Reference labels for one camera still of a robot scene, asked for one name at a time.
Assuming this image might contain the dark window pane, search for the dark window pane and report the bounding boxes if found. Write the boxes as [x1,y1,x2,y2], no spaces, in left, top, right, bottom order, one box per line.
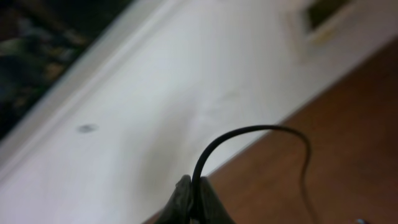
[1,0,133,138]

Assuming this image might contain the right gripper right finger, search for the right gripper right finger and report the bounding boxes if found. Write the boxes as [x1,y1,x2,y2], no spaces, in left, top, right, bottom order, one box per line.
[198,177,235,224]

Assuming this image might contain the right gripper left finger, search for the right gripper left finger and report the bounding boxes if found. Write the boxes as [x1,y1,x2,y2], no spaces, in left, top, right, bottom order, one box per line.
[154,175,192,224]

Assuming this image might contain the black cable bundle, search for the black cable bundle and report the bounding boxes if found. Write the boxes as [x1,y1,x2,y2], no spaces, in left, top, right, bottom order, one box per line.
[191,124,318,224]

